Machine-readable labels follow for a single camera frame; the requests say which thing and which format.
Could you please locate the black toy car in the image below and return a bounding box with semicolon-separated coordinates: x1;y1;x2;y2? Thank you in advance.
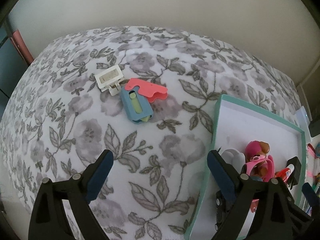
215;191;232;230

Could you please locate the teal shallow cardboard tray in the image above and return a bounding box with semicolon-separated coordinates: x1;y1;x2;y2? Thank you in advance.
184;95;306;239

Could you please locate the pink plastic band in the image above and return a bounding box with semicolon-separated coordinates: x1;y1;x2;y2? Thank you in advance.
241;154;276;213

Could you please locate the coral toy gun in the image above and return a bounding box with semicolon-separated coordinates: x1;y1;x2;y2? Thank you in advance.
124;78;168;103

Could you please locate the white smartwatch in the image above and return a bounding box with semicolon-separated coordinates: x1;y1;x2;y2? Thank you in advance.
220;148;247;173

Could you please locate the brown pink puppy toy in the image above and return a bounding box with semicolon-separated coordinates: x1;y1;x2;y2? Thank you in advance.
244;140;274;182

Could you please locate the black wall charger plug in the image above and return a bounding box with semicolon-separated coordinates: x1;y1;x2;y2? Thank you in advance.
286;157;302;189

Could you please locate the white charger block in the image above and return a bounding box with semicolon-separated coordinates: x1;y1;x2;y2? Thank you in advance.
221;149;246;172

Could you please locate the white power strip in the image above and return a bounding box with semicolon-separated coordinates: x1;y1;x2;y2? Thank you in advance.
296;106;311;137

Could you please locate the pink white crochet mat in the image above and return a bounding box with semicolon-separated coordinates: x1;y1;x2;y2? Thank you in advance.
306;143;320;215

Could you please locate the black power adapter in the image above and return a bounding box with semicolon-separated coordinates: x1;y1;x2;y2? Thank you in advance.
309;120;320;137

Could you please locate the grey floral blanket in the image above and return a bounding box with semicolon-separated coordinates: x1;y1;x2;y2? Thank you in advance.
1;26;301;239

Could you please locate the red glue bottle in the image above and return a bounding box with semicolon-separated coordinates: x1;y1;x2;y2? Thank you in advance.
275;164;295;182

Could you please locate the white rectangular clip part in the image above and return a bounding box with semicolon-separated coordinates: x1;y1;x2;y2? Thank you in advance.
94;65;124;96

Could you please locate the blue toy gun green slider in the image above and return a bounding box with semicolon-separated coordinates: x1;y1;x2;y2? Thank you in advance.
120;86;153;124

